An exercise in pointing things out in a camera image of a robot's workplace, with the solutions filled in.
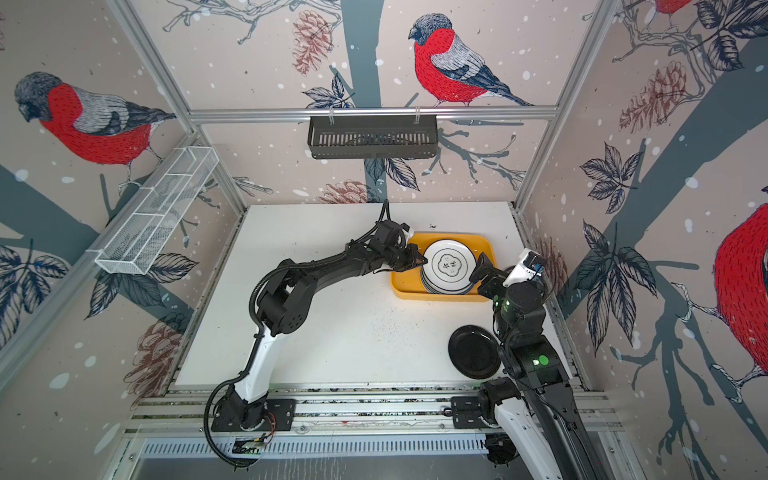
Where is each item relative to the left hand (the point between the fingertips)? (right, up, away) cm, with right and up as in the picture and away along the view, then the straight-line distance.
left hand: (435, 257), depth 91 cm
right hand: (+12, +2, -21) cm, 24 cm away
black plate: (+10, -26, -8) cm, 29 cm away
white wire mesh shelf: (-76, +3, -21) cm, 79 cm away
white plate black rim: (+4, -7, +1) cm, 8 cm away
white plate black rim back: (+5, +1, +5) cm, 7 cm away
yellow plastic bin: (-8, -9, +6) cm, 14 cm away
